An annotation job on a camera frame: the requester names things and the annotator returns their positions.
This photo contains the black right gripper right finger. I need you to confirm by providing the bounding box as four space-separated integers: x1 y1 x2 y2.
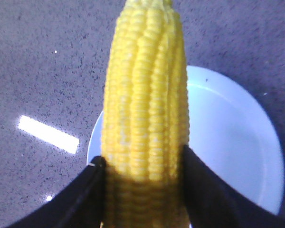
183 145 285 228

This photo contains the light blue round plate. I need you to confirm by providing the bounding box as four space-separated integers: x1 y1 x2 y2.
86 65 285 216

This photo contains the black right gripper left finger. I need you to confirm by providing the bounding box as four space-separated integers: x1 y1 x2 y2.
9 156 106 228

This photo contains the yellow corn cob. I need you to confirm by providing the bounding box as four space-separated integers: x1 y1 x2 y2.
101 0 190 228

